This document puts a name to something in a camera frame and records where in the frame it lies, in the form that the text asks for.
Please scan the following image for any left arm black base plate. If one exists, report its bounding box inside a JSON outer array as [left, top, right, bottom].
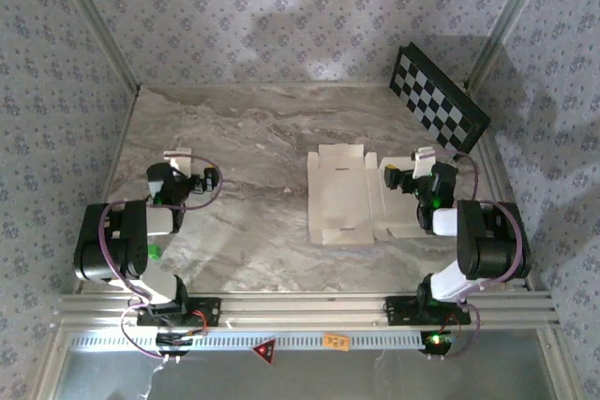
[[136, 295, 222, 328]]

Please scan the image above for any grey slotted cable duct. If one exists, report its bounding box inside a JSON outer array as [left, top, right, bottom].
[[67, 329, 426, 352]]

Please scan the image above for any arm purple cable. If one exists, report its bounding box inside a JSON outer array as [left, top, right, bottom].
[[97, 155, 224, 360], [433, 149, 525, 358]]

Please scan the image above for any aluminium frame post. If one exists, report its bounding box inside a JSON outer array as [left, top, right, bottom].
[[46, 0, 142, 95], [467, 0, 560, 90]]

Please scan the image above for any red triangle warning sticker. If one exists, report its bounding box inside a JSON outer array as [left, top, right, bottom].
[[251, 336, 278, 366]]

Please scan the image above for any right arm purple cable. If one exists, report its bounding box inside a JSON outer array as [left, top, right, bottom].
[[433, 149, 525, 358]]

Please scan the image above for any long aluminium base rail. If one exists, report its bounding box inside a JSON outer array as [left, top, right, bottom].
[[53, 291, 562, 331]]

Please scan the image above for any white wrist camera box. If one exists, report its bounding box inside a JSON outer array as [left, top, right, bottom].
[[411, 146, 438, 181], [163, 149, 194, 177]]

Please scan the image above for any orange label sticker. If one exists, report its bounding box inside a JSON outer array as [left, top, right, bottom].
[[322, 333, 352, 353]]

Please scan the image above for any white paper box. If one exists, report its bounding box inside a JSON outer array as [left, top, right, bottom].
[[307, 144, 426, 246]]

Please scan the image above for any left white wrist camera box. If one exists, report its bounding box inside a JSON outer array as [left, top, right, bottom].
[[163, 149, 194, 177]]

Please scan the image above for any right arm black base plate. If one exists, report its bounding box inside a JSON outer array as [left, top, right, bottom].
[[384, 295, 473, 326]]

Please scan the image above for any grey metal sheet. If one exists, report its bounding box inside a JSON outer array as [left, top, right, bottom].
[[51, 348, 559, 400]]

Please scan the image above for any black white checkerboard panel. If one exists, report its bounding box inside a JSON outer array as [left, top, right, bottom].
[[388, 42, 492, 154]]

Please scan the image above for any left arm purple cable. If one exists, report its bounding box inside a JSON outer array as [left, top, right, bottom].
[[97, 155, 224, 360]]

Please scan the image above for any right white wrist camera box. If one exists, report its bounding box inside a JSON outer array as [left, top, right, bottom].
[[411, 146, 438, 181]]

